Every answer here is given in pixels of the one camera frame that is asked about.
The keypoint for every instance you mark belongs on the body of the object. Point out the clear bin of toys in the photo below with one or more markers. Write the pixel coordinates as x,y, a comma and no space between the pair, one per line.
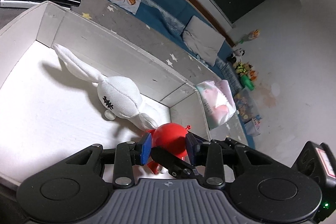
248,108

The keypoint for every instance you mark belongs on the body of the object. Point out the green toy bottle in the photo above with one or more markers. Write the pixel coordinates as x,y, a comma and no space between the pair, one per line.
248,83

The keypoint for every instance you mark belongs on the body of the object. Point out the panda plush toy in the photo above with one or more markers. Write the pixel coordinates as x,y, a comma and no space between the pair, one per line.
237,54

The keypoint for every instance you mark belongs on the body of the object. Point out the grey star-print blanket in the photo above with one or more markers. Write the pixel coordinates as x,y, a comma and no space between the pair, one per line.
118,12

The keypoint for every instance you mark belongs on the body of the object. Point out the red toy plane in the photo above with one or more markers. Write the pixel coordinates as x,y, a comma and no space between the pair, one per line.
170,134

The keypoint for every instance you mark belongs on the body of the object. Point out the white cardboard box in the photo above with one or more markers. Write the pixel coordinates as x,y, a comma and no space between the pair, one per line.
52,121

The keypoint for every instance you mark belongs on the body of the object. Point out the grey pillow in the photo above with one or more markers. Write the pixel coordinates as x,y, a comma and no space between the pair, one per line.
202,37

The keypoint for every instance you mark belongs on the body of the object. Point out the small toy figure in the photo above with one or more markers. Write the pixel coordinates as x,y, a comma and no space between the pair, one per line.
252,35

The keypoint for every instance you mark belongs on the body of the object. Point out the yellow and green toy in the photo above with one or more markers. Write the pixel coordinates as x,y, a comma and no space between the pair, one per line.
244,68

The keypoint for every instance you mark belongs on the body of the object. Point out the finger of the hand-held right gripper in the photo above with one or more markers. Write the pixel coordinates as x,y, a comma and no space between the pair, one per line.
168,159

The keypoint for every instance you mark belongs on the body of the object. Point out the white plush rabbit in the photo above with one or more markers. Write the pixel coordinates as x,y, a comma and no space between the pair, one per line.
118,95

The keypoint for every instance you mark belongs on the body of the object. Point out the flat white box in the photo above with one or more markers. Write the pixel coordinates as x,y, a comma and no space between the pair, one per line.
15,3

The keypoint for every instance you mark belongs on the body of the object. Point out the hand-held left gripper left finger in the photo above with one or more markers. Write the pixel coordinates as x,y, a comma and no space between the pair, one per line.
146,149

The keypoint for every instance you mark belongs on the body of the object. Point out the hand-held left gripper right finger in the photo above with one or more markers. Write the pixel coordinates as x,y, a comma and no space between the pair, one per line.
192,148

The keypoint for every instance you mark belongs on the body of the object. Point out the pastel tissue pack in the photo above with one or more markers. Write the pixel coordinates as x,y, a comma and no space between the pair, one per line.
218,103

